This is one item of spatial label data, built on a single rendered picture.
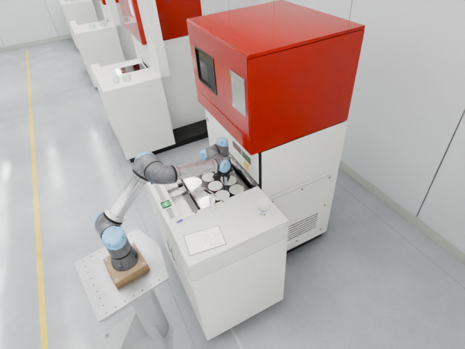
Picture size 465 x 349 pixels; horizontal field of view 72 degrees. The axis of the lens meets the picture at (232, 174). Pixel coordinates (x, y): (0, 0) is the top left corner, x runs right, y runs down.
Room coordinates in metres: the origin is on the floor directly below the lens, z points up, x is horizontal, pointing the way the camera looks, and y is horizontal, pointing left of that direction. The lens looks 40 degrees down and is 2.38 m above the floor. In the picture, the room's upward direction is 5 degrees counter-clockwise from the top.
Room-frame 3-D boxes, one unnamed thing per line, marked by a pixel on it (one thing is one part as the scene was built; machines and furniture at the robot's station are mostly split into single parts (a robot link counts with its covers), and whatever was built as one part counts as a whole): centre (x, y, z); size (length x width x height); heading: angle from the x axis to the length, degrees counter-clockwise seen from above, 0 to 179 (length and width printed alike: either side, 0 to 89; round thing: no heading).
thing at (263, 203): (1.29, -0.17, 1.01); 0.07 x 0.07 x 0.10
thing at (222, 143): (1.65, 0.05, 1.21); 0.09 x 0.08 x 0.11; 123
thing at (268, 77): (2.04, -0.29, 1.52); 0.81 x 0.75 x 0.59; 24
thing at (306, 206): (2.05, -0.31, 0.41); 0.82 x 0.71 x 0.82; 24
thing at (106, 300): (1.10, 0.66, 0.75); 0.45 x 0.44 x 0.13; 123
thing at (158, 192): (1.55, 0.48, 0.89); 0.55 x 0.09 x 0.14; 24
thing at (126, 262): (1.11, 0.64, 0.93); 0.15 x 0.15 x 0.10
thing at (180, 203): (1.52, 0.36, 0.87); 0.36 x 0.08 x 0.03; 24
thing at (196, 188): (1.64, 0.12, 0.90); 0.34 x 0.34 x 0.01; 24
